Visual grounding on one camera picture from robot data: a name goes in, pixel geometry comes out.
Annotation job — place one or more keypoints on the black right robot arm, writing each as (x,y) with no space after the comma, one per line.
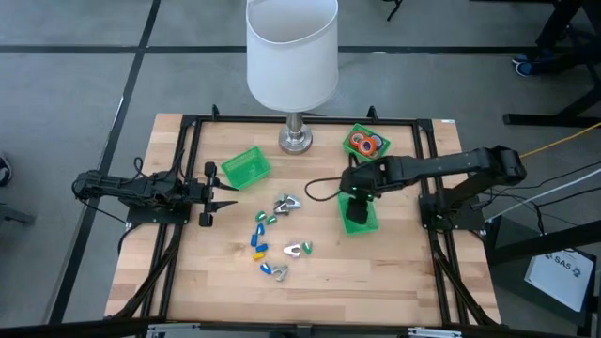
(446,164)

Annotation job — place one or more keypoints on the black table frame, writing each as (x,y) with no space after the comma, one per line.
(235,118)

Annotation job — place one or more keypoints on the person's shoe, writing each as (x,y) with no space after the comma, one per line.
(4,169)

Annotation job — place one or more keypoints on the camera mount bar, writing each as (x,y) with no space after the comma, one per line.
(300,331)

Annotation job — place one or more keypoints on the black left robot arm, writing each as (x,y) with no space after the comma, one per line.
(117,185)

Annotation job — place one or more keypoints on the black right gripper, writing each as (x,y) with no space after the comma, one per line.
(358,211)

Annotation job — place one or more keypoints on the yellow stapler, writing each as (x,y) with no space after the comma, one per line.
(258,256)

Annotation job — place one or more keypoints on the blue stapler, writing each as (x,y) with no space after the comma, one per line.
(266,268)
(254,240)
(259,229)
(262,247)

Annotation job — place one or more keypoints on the blue tape roll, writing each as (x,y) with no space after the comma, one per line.
(380,139)

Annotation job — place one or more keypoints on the green plastic basket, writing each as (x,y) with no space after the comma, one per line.
(371,225)
(246,168)
(348,146)

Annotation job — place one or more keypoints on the silver table lamp white shade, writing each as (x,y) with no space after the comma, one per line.
(291,56)

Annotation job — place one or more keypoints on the white printed sign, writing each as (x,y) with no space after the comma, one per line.
(561,279)

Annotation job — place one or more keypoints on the green stapler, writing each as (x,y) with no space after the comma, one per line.
(260,216)
(271,219)

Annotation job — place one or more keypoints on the black desk frame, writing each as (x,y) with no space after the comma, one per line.
(554,121)

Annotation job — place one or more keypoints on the small green cube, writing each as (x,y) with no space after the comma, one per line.
(306,247)

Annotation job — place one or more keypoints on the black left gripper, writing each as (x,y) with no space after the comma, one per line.
(210,195)

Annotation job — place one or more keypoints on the person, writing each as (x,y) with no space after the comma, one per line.
(559,23)

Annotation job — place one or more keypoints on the black stand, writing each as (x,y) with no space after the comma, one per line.
(540,239)

